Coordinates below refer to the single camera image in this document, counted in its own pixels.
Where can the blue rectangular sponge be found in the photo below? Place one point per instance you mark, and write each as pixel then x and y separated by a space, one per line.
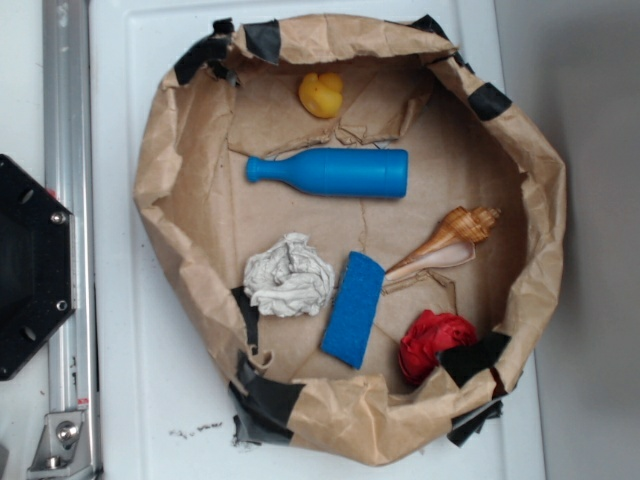
pixel 354 310

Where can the crumpled white paper ball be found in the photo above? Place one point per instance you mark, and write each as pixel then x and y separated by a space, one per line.
pixel 289 279

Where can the blue plastic bottle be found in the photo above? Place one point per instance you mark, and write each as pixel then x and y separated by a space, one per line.
pixel 338 172

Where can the brown spiral seashell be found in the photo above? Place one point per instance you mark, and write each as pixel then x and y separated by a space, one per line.
pixel 452 243

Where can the crumpled red paper ball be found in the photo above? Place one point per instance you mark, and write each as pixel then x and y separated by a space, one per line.
pixel 430 334

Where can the yellow rubber duck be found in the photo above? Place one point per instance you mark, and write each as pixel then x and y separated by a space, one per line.
pixel 321 94

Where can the brown paper bag enclosure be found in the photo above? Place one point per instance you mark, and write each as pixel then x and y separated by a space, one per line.
pixel 235 95

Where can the aluminium extrusion rail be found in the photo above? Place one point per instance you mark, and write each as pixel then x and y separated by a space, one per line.
pixel 72 350

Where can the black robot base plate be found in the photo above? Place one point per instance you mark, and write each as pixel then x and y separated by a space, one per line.
pixel 36 267

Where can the metal corner bracket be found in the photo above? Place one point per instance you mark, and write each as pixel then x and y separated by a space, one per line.
pixel 63 451

